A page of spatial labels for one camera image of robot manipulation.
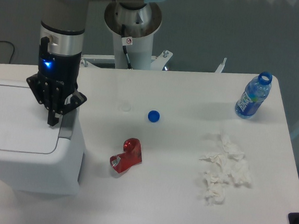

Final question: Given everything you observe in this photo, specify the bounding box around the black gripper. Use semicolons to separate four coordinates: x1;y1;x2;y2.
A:
26;37;87;126

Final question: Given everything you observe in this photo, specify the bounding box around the white trash can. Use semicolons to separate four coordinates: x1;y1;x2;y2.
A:
0;80;86;195

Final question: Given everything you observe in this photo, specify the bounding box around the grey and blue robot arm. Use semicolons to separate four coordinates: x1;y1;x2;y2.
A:
27;0;165;126

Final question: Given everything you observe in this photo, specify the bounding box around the crushed red can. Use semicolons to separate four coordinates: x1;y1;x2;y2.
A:
109;138;142;176

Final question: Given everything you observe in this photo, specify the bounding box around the blue bottle cap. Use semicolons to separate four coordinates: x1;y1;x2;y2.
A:
148;110;160;123

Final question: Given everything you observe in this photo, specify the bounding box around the crumpled white tissue paper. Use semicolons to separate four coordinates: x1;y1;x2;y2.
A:
199;131;253;205

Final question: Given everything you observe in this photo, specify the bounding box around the blue plastic water bottle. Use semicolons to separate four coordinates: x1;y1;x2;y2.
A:
235;72;272;119

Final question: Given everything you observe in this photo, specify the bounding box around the black cable on pedestal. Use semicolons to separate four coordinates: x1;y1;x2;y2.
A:
117;23;136;69

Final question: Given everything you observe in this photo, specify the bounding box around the black cable on floor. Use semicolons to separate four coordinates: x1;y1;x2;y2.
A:
0;40;16;65

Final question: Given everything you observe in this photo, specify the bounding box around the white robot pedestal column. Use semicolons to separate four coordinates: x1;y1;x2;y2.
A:
104;2;162;70

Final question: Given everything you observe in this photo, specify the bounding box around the white metal base frame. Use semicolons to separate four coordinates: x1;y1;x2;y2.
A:
80;50;173;71

